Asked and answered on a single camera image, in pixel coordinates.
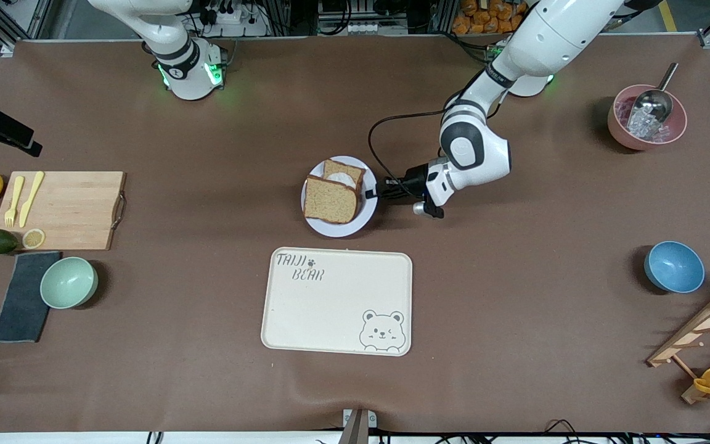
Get dark grey cloth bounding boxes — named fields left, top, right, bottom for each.
left=0, top=251, right=61, bottom=343

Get metal scoop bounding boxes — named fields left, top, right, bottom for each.
left=628, top=62, right=679, bottom=127

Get pile of bread rolls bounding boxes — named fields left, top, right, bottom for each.
left=452, top=0, right=537, bottom=35

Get white power strip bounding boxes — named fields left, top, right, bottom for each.
left=198, top=5, right=269, bottom=38

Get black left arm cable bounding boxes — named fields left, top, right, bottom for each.
left=368, top=111, right=448, bottom=186

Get clear ice cubes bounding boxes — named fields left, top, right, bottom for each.
left=617, top=99, right=676, bottom=141

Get yellow plastic fork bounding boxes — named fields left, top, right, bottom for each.
left=4, top=175, right=25, bottom=228

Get wooden cup rack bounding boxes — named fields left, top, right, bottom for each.
left=647, top=285, right=710, bottom=405

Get blue bowl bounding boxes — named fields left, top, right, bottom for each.
left=643, top=240, right=706, bottom=294

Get mint green bowl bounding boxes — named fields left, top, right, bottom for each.
left=40, top=257, right=99, bottom=310

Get wooden cutting board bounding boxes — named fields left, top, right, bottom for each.
left=0, top=171, right=128, bottom=252

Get cream bear print tray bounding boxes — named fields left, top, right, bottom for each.
left=261, top=248, right=413, bottom=357

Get yellow plastic knife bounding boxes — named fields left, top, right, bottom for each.
left=19, top=171, right=45, bottom=228

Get pale lilac round plate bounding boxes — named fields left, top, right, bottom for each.
left=301, top=155, right=379, bottom=238

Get plain brown bread slice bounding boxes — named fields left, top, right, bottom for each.
left=303, top=175, right=361, bottom=224

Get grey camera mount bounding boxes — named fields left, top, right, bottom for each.
left=338, top=408, right=378, bottom=444

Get pink bowl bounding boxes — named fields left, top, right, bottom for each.
left=607, top=84, right=688, bottom=151

